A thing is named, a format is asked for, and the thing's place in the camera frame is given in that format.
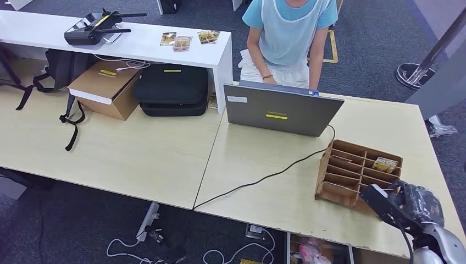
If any wooden slotted card holder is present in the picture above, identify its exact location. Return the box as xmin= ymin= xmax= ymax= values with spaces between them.
xmin=314 ymin=139 xmax=404 ymax=216

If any yellow tree-print key card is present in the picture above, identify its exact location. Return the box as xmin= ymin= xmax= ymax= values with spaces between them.
xmin=173 ymin=35 xmax=193 ymax=52
xmin=160 ymin=31 xmax=177 ymax=47
xmin=203 ymin=30 xmax=221 ymax=44
xmin=371 ymin=156 xmax=400 ymax=174

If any person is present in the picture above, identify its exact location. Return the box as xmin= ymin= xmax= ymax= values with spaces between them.
xmin=238 ymin=0 xmax=339 ymax=90

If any grey laptop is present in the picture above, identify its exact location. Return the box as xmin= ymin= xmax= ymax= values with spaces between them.
xmin=223 ymin=80 xmax=345 ymax=138

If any yellow floor tape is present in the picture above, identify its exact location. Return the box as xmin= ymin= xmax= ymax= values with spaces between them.
xmin=307 ymin=30 xmax=339 ymax=64

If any black zip carry case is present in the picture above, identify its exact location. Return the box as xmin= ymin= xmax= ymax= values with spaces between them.
xmin=134 ymin=64 xmax=210 ymax=117

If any black box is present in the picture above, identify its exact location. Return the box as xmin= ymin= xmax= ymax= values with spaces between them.
xmin=159 ymin=0 xmax=182 ymax=14

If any white desk shelf riser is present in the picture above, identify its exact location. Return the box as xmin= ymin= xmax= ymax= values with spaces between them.
xmin=0 ymin=9 xmax=234 ymax=115

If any metal floor socket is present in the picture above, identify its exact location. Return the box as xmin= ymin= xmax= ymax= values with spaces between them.
xmin=245 ymin=223 xmax=266 ymax=240

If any brown cardboard box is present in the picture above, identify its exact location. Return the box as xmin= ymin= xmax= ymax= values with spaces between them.
xmin=68 ymin=59 xmax=143 ymax=122

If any white flat phone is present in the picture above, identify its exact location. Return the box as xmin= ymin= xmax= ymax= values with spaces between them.
xmin=103 ymin=24 xmax=124 ymax=45

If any clear plastic bag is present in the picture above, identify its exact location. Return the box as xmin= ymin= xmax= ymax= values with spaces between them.
xmin=425 ymin=114 xmax=459 ymax=139

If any pink plastic bag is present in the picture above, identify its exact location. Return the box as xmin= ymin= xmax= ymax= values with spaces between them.
xmin=297 ymin=236 xmax=334 ymax=264

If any grey partition panel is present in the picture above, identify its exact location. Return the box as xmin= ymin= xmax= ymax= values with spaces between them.
xmin=405 ymin=0 xmax=466 ymax=121

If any white power strip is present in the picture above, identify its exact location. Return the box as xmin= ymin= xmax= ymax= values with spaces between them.
xmin=136 ymin=202 xmax=161 ymax=243

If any black drone remote controller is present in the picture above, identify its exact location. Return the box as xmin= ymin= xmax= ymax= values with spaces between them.
xmin=64 ymin=8 xmax=148 ymax=46

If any black power adapter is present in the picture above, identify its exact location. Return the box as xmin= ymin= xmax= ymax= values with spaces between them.
xmin=147 ymin=227 xmax=167 ymax=244

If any black backpack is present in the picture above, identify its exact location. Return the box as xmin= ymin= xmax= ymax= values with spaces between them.
xmin=0 ymin=48 xmax=97 ymax=152

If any grey box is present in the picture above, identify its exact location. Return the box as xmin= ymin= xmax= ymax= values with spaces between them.
xmin=0 ymin=177 xmax=27 ymax=200

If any black laptop power cable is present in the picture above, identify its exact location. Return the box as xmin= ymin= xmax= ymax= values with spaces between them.
xmin=193 ymin=124 xmax=336 ymax=211

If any white charging cable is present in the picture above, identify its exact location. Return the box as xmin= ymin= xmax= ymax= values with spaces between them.
xmin=93 ymin=53 xmax=151 ymax=72

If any chrome stanchion post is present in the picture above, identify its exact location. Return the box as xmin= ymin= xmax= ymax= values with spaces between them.
xmin=395 ymin=5 xmax=466 ymax=90

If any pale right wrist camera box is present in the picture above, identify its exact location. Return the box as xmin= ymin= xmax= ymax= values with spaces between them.
xmin=369 ymin=184 xmax=389 ymax=199

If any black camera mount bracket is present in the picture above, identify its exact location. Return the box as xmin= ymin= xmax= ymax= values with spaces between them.
xmin=359 ymin=183 xmax=401 ymax=224

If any white floor cable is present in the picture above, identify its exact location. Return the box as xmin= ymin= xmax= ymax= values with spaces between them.
xmin=202 ymin=227 xmax=275 ymax=264
xmin=106 ymin=238 xmax=168 ymax=264

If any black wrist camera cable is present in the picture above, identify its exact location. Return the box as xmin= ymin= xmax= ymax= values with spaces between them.
xmin=395 ymin=218 xmax=416 ymax=264

